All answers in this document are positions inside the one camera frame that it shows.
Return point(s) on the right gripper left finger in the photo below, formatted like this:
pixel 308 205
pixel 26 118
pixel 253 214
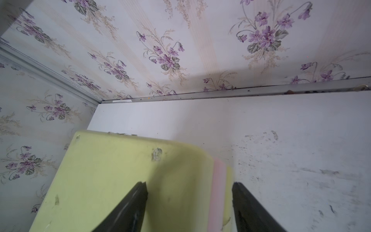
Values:
pixel 128 215

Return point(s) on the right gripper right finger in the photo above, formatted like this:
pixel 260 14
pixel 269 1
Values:
pixel 250 215

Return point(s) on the yellow green drawer cabinet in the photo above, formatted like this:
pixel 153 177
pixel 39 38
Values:
pixel 188 189

